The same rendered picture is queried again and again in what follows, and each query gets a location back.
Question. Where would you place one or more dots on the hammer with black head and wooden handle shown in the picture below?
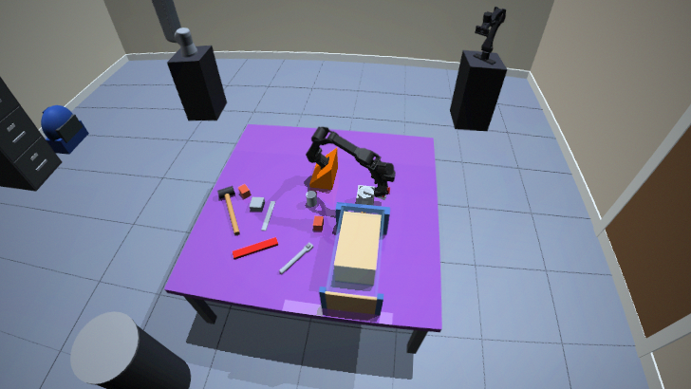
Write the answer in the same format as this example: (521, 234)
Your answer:
(226, 192)

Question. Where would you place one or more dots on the red flat bar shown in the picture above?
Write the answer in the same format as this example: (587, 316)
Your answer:
(255, 248)

